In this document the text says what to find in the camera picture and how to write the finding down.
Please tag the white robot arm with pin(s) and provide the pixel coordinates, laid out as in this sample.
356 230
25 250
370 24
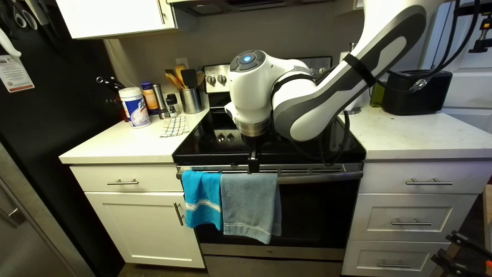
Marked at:
328 97

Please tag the dark glass bottle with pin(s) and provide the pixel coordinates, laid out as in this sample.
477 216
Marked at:
115 97

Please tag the white cabinet door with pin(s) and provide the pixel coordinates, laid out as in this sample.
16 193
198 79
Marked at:
139 231

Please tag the white drawer beside refrigerator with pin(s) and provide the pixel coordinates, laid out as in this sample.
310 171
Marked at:
93 177

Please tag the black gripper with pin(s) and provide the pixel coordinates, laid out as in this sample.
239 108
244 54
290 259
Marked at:
255 144

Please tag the small dark shaker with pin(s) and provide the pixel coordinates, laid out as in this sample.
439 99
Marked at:
173 104

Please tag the green bottle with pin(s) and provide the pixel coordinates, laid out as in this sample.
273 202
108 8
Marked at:
378 94

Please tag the bright blue towel white stripe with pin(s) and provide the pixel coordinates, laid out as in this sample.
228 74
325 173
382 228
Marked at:
201 194

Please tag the black spatula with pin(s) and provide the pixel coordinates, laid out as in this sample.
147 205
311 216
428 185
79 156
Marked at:
191 77

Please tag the silver stove knob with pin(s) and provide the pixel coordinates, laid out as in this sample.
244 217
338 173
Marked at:
222 81
211 81

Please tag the lowest white panel drawer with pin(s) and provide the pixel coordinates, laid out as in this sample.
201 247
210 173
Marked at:
359 259

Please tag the black toaster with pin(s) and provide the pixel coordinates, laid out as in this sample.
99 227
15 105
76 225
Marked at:
416 94

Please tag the black glass top stove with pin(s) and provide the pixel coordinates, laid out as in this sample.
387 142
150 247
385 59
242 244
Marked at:
308 216

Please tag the orange spice bottle blue cap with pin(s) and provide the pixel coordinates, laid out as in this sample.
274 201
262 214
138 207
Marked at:
150 101

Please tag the white paper flyer red print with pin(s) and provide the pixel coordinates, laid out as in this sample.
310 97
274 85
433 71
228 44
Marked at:
16 74

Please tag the white wall outlet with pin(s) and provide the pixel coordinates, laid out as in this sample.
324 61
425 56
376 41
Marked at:
182 64

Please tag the black refrigerator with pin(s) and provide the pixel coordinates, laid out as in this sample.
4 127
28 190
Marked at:
56 128

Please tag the white drawer with panel front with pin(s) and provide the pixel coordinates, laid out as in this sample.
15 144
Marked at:
370 217

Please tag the white hook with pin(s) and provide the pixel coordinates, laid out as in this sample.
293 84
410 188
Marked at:
10 44

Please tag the white wall cabinet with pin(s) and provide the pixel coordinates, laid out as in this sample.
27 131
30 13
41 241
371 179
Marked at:
113 17

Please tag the light blue towel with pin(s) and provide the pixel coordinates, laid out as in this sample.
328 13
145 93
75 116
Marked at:
251 205

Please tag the white wipes canister blue label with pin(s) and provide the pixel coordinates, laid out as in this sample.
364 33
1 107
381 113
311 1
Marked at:
135 108

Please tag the wooden spoon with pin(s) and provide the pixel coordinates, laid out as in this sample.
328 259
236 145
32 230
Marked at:
175 79

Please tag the steel utensil holder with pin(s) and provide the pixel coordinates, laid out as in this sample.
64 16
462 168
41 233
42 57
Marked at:
191 102

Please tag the dark range hood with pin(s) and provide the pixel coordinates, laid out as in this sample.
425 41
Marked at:
247 5

